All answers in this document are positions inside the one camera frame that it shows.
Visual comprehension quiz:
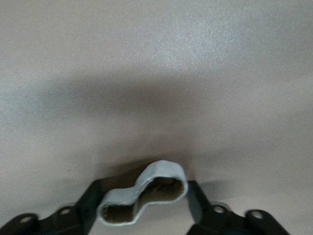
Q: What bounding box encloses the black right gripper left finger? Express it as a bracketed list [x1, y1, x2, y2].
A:
[0, 180, 103, 235]

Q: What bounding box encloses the beige rubber band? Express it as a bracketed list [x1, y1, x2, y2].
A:
[97, 160, 189, 225]

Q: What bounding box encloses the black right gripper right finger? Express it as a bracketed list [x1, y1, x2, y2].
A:
[187, 180, 291, 235]

